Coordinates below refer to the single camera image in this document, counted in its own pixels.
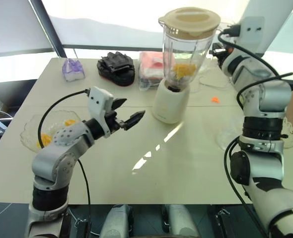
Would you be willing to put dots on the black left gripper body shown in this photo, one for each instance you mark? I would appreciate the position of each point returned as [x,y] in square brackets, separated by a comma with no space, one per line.
[111,120]

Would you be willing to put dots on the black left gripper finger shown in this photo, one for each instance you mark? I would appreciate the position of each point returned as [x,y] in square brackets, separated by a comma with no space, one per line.
[134,119]
[119,102]

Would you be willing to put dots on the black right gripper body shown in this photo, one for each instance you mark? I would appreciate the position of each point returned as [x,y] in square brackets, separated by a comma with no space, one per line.
[223,56]

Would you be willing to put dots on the pink plastic packet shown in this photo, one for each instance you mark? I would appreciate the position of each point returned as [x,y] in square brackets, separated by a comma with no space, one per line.
[149,63]

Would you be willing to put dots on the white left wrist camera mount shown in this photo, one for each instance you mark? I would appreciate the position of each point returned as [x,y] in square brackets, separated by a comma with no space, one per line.
[99,99]

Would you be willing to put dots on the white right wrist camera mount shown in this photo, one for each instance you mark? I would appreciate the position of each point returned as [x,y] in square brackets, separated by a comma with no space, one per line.
[253,37]

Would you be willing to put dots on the clear scalloped glass plate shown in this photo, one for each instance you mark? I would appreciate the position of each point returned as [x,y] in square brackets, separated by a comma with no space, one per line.
[29,134]

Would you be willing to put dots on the purple and white bag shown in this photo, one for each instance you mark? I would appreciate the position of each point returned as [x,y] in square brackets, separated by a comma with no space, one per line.
[73,69]

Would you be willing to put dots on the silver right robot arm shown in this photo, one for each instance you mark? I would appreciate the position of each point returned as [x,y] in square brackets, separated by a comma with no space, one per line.
[260,148]

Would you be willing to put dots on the dark window frame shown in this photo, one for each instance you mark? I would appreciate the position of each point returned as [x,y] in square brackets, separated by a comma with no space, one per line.
[51,37]

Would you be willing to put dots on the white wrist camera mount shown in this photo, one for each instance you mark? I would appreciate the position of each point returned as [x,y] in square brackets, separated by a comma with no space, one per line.
[99,99]
[253,37]

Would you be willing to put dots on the white blender base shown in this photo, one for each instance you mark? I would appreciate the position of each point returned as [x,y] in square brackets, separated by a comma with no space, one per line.
[168,106]

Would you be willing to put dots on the small orange scrap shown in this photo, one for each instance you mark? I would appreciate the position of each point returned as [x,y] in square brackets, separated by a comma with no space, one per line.
[215,100]

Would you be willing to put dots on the orange segments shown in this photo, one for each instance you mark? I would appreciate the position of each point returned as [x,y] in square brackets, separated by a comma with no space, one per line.
[183,70]

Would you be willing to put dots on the black table clamp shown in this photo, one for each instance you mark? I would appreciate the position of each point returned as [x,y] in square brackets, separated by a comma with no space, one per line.
[222,220]
[83,228]

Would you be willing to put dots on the clear blender jar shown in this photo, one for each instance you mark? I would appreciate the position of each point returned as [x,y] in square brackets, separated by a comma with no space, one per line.
[186,49]

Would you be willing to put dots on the orange segment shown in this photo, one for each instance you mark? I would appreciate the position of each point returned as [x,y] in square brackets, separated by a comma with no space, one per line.
[44,140]
[70,122]

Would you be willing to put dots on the clear glass bowl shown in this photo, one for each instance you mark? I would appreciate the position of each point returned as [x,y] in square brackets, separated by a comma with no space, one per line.
[226,138]

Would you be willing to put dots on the silver rounded shell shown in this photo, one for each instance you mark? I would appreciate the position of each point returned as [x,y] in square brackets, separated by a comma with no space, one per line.
[178,220]
[116,220]

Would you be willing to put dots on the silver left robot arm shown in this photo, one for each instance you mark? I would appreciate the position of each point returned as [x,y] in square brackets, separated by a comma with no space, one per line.
[52,158]

